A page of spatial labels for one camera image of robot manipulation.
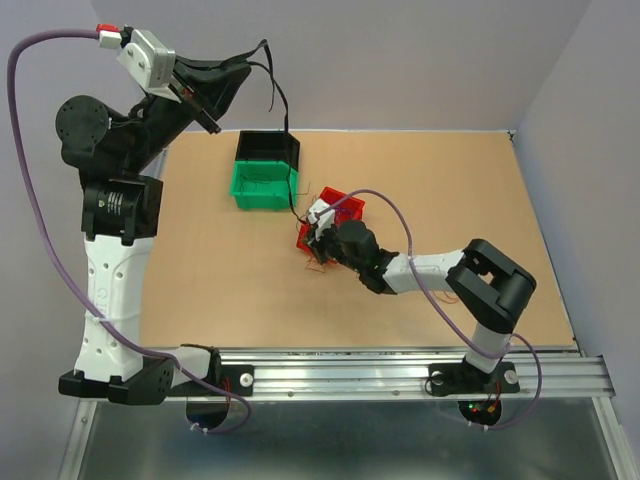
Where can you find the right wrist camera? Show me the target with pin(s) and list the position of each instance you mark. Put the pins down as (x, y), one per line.
(320, 217)

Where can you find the red bin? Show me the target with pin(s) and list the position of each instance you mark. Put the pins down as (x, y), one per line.
(350, 209)

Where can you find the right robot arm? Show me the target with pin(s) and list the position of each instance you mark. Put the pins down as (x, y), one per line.
(494, 288)

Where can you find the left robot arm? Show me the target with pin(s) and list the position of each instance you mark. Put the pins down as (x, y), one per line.
(119, 221)

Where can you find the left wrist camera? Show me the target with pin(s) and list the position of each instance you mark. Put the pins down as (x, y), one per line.
(150, 63)

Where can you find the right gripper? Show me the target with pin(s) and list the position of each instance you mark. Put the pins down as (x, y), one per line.
(317, 245)

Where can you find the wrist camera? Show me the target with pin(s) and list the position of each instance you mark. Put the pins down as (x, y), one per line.
(150, 63)
(320, 217)

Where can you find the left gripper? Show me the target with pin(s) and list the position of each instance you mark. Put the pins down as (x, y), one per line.
(215, 93)

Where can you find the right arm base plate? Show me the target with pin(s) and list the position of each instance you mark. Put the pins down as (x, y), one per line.
(460, 378)

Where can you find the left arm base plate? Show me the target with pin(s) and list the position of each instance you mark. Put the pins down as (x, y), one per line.
(238, 378)

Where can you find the aluminium rail frame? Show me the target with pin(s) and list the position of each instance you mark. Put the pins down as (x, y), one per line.
(339, 385)

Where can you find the black bin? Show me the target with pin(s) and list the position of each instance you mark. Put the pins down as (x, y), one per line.
(272, 145)

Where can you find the green bin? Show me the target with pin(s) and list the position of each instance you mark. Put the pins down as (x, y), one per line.
(264, 185)

